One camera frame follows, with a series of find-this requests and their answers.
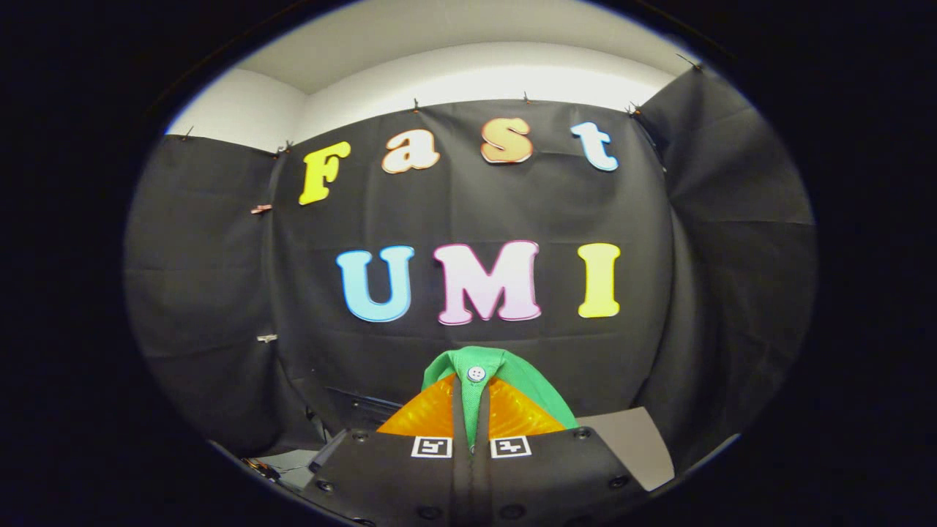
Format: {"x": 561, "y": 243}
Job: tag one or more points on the black backdrop cloth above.
{"x": 468, "y": 205}

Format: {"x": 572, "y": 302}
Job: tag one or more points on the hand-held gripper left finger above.
{"x": 460, "y": 483}

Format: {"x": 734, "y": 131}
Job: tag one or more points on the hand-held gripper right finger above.
{"x": 483, "y": 483}

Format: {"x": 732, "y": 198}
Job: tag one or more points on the green polo shirt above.
{"x": 527, "y": 380}

